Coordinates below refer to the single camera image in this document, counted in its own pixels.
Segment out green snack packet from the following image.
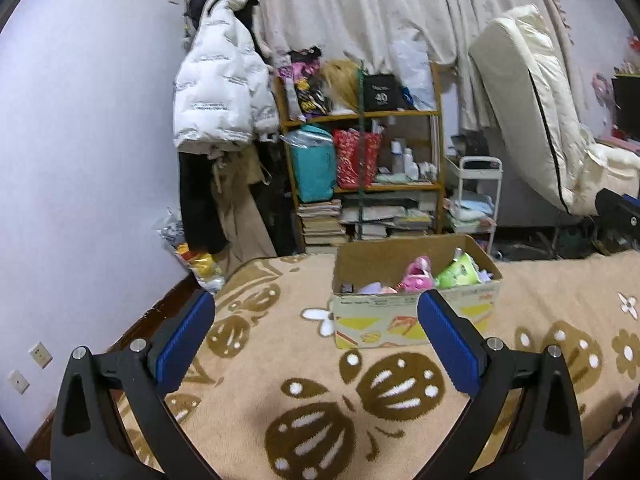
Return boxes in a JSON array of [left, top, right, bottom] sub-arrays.
[[433, 252, 479, 290]]

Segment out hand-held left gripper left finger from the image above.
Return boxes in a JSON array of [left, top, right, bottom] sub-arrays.
[[50, 289, 221, 480]]

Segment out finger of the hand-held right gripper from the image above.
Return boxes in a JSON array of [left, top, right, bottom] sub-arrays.
[[594, 188, 640, 255]]

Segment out stack of books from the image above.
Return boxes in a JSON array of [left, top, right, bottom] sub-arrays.
[[297, 199, 347, 254]]

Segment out green pole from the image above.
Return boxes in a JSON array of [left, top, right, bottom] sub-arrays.
[[355, 59, 365, 242]]

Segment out red patterned gift bag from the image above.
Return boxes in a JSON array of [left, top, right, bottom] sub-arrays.
[[332, 128, 385, 190]]

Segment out white puffer jacket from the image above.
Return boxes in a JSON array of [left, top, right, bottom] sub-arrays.
[[172, 0, 281, 154]]

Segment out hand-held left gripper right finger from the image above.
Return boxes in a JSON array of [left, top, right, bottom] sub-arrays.
[[415, 290, 586, 480]]

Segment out cream mattress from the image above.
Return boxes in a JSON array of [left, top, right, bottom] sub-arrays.
[[468, 4, 640, 217]]

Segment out white metal cart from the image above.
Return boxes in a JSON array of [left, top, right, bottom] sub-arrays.
[[443, 155, 504, 262]]

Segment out teal bag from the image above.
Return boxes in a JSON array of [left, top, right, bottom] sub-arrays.
[[289, 127, 337, 204]]

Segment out pink wall sticker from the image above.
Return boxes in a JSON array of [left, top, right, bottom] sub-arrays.
[[592, 72, 617, 112]]

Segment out printed cardboard box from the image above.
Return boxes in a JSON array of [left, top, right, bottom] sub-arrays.
[[327, 234, 504, 351]]

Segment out black box white print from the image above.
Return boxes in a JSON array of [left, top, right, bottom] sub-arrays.
[[362, 73, 414, 112]]

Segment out blonde wig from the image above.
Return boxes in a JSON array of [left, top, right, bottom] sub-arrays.
[[319, 58, 362, 116]]

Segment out plastic bag of snacks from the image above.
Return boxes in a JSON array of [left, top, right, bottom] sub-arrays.
[[157, 212, 227, 294]]

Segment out black coat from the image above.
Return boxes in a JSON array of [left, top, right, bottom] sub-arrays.
[[178, 150, 229, 256]]

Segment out wooden shelf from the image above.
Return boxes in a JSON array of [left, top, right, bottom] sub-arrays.
[[273, 62, 447, 257]]

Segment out beige printed blanket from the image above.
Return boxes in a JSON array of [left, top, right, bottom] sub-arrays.
[[30, 247, 640, 480]]

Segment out folded light blue cloth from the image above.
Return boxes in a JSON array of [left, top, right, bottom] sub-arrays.
[[447, 199, 494, 224]]

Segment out cream curtain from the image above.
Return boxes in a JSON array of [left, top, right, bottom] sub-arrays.
[[240, 0, 577, 132]]

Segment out colourful printed bag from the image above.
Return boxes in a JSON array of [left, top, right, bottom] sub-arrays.
[[277, 59, 334, 122]]

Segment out black monitor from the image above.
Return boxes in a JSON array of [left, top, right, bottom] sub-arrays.
[[612, 74, 640, 137]]

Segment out stack of papers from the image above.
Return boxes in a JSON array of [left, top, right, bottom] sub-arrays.
[[339, 204, 434, 242]]

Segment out white plastic bag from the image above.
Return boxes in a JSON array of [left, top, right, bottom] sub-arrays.
[[389, 34, 437, 112]]

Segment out black bag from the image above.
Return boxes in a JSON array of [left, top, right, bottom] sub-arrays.
[[452, 132, 492, 162]]

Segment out pink plush toy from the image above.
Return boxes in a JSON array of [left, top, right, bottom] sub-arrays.
[[397, 255, 435, 294]]

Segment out dark hanging clothes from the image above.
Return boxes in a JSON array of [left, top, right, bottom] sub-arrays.
[[252, 134, 304, 257]]

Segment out clear plastic bag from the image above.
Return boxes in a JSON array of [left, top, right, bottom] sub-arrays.
[[279, 127, 334, 151]]

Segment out beige coat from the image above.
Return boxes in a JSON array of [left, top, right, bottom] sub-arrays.
[[210, 149, 279, 277]]

